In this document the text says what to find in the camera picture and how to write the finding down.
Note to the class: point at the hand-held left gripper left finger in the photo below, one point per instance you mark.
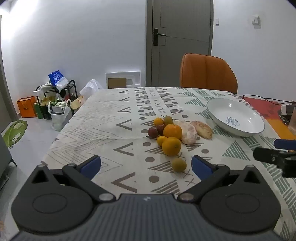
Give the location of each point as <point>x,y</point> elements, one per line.
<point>91,165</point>

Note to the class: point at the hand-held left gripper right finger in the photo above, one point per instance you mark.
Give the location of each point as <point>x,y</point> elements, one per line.
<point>201,168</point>

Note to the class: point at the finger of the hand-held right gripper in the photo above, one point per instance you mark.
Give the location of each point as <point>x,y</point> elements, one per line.
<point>284,143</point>
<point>266,155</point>

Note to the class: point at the peeled orange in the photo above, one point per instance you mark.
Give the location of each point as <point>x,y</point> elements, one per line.
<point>188,134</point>

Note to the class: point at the large orange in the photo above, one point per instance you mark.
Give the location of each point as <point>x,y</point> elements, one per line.
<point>171,146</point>
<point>172,131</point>

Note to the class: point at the small orange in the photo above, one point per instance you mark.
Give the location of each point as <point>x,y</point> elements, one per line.
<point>158,121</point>
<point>161,140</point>

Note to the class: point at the white ceramic bowl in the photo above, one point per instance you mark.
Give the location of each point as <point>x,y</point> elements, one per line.
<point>231,111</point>

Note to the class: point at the small green fruit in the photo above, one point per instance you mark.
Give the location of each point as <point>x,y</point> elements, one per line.
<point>168,119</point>
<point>178,164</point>

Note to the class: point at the white power adapter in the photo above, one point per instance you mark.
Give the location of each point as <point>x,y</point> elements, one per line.
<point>288,109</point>

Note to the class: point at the brown bread piece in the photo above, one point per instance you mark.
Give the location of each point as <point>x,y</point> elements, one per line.
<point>204,130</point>

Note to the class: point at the patterned white tablecloth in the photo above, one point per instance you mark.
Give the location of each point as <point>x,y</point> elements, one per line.
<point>104,129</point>

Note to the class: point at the red orange patterned cloth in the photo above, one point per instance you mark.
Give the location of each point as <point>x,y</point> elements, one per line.
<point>266,109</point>

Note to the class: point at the white tote bag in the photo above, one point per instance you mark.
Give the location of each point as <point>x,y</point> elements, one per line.
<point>60,120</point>

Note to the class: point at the beige paper bag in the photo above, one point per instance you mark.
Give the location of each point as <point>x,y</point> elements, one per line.
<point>77,103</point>

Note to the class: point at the clear plastic bag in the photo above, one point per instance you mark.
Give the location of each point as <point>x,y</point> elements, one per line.
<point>91,89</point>

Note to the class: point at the green box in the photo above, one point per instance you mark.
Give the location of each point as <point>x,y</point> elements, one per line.
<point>38,111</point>

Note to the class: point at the black metal rack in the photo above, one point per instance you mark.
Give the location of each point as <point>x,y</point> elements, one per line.
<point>71,84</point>

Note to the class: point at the green floor mat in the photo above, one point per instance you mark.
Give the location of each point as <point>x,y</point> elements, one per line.
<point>13,132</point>

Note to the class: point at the brown cardboard sheet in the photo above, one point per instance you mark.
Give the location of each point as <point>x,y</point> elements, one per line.
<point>117,83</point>

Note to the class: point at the orange box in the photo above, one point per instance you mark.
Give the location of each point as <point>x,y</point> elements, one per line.
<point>26,107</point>

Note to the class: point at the grey cabinet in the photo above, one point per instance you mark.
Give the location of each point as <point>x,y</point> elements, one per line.
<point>4,157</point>

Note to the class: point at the blue and white bag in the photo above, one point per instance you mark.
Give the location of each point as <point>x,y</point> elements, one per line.
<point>55,77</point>

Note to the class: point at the orange chair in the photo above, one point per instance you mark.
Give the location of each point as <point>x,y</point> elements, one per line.
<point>208,71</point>

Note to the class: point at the white foam board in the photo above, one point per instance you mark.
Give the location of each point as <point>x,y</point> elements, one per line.
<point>136,78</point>

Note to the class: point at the grey door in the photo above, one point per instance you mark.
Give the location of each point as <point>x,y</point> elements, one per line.
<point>185,23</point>

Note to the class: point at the large white wall switch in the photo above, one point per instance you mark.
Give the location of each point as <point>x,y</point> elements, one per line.
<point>255,19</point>

